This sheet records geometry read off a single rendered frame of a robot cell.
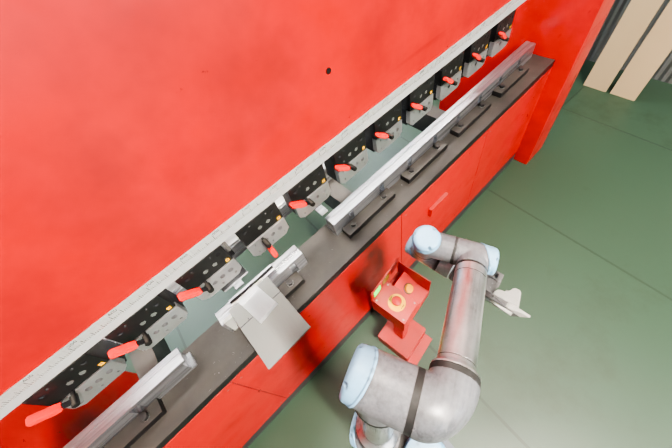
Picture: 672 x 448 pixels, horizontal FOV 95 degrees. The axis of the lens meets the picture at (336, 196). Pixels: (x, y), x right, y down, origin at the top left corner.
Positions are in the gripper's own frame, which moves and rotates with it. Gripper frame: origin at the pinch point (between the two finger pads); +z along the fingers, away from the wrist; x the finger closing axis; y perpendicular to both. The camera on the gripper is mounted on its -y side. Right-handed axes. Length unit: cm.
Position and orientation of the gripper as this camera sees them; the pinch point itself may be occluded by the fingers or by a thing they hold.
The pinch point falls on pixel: (520, 317)
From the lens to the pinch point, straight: 101.7
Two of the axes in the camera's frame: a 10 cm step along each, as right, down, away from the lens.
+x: 3.0, 3.3, 8.9
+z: 7.7, 4.6, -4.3
